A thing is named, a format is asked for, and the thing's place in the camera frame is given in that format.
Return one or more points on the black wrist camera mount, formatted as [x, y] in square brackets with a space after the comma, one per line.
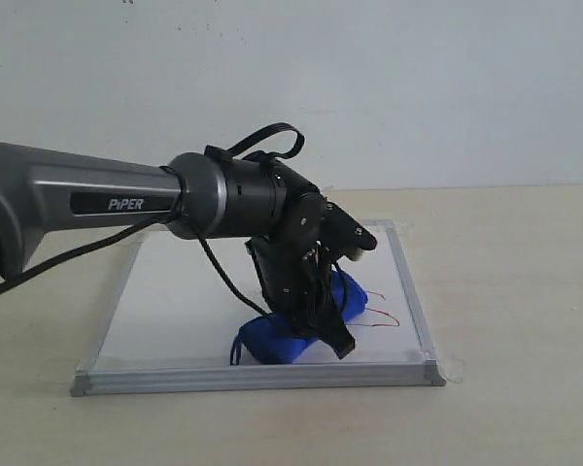
[343, 236]

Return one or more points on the white board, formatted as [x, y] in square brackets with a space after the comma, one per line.
[171, 323]

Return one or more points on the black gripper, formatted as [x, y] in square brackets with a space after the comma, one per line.
[284, 260]

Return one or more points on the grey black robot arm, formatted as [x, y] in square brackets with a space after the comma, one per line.
[215, 194]

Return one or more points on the blue cloth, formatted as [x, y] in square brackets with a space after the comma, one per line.
[267, 345]

